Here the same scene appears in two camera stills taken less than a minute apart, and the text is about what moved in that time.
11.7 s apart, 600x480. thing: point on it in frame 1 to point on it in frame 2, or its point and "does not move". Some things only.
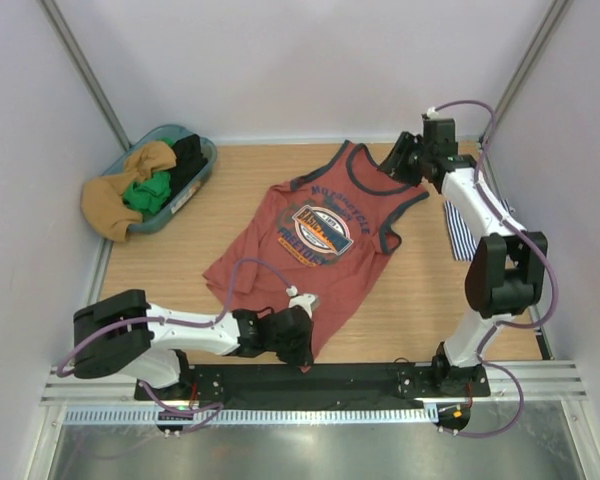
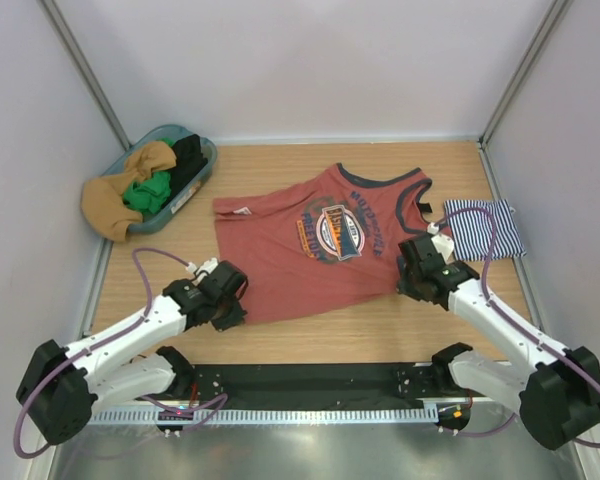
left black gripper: [303, 355] to [234, 318]
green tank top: [151, 191] does not move
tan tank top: [103, 203] does not move
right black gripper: [395, 160] to [405, 288]
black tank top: [189, 161] does not move
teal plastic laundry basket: [176, 203] does not move
